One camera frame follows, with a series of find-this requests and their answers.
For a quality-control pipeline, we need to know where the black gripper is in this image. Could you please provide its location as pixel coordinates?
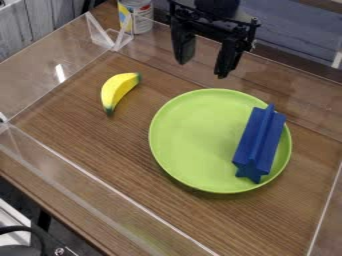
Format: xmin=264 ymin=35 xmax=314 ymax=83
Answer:
xmin=169 ymin=0 xmax=261 ymax=79

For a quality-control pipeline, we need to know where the yellow toy banana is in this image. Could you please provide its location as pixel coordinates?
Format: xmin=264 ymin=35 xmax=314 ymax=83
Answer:
xmin=101 ymin=72 xmax=142 ymax=116

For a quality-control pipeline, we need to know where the green plate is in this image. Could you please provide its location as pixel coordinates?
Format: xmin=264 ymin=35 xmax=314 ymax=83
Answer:
xmin=149 ymin=89 xmax=293 ymax=194

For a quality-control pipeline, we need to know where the white yellow canister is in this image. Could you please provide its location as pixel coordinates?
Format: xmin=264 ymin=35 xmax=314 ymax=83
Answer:
xmin=118 ymin=0 xmax=154 ymax=34

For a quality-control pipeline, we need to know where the blue star-shaped block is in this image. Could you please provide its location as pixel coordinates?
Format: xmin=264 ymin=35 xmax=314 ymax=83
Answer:
xmin=233 ymin=104 xmax=286 ymax=183

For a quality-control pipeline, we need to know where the clear acrylic corner bracket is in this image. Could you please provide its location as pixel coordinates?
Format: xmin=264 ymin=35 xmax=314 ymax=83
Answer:
xmin=86 ymin=12 xmax=134 ymax=52

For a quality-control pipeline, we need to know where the clear acrylic tray wall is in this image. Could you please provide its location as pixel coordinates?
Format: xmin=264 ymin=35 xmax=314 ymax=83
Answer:
xmin=0 ymin=113 xmax=219 ymax=256

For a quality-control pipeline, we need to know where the black cable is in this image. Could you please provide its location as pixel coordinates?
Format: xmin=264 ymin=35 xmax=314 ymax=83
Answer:
xmin=0 ymin=225 xmax=48 ymax=256

